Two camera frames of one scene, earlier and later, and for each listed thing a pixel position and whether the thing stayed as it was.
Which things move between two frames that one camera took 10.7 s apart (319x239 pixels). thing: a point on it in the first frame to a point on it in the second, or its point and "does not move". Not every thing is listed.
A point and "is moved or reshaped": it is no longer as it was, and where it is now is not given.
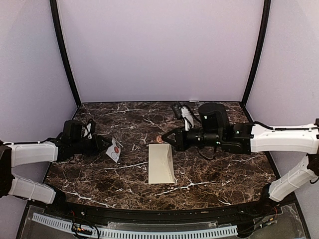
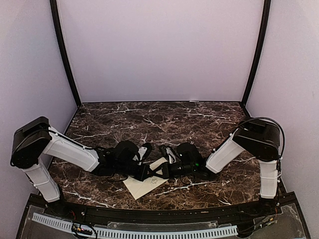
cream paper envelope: [161, 169] is moved or reshaped
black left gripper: [98, 145] to [141, 176]
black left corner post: [55, 9] does not move
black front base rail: [59, 210] does not move
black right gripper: [180, 143] to [166, 170]
